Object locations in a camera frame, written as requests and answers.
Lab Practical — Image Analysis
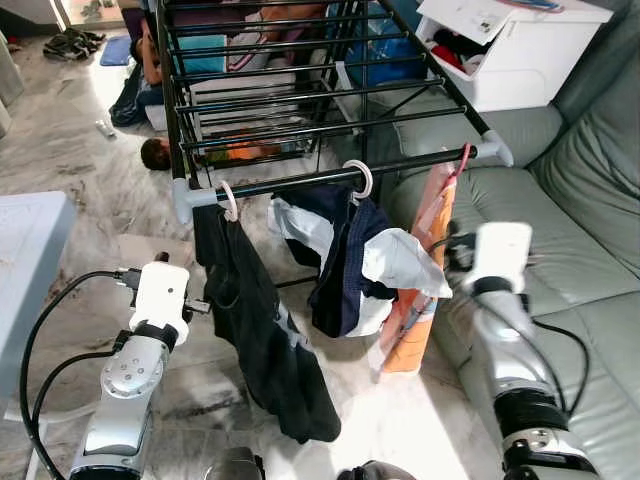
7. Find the person in dark trousers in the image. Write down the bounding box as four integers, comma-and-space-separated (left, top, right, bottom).
110, 0, 231, 129

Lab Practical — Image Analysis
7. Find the blue floor mat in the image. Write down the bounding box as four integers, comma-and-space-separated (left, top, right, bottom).
100, 35, 133, 67

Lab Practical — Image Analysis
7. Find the robot right leg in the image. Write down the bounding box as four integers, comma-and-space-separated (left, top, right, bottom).
337, 460, 416, 480

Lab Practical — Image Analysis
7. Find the black metal drying rack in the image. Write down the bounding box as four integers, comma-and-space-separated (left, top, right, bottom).
150, 0, 516, 226

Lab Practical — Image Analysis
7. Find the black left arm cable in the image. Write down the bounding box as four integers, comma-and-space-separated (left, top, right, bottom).
20, 266, 136, 480

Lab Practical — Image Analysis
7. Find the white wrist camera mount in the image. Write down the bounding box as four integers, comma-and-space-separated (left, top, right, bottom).
128, 262, 191, 333
470, 222, 533, 293

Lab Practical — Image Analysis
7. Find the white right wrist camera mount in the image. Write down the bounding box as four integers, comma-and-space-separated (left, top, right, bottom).
470, 222, 533, 293

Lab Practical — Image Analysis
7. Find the blue container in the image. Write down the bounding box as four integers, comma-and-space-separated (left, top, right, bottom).
345, 5, 426, 86

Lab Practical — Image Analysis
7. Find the pale pink plastic hanger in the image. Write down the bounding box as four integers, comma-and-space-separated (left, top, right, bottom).
218, 180, 241, 223

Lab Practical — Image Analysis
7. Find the robot leg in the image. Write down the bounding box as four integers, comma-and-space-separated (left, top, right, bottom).
337, 460, 416, 480
205, 447, 266, 480

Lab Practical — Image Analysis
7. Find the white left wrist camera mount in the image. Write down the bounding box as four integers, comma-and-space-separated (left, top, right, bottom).
128, 262, 191, 333

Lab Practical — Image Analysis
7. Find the white plastic hanger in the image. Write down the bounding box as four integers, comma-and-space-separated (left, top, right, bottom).
342, 160, 374, 201

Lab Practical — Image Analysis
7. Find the orange and white garment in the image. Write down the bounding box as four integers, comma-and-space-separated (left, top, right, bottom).
375, 165, 463, 383

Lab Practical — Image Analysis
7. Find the robot left leg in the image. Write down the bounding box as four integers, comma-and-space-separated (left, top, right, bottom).
205, 447, 266, 480

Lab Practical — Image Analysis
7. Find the white storage box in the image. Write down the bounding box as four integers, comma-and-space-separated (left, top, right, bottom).
415, 0, 613, 113

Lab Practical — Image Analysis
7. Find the grey-green leather sofa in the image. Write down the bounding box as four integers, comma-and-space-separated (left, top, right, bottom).
385, 0, 640, 480

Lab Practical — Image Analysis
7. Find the orange toy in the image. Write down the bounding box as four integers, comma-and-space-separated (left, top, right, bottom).
222, 138, 276, 164

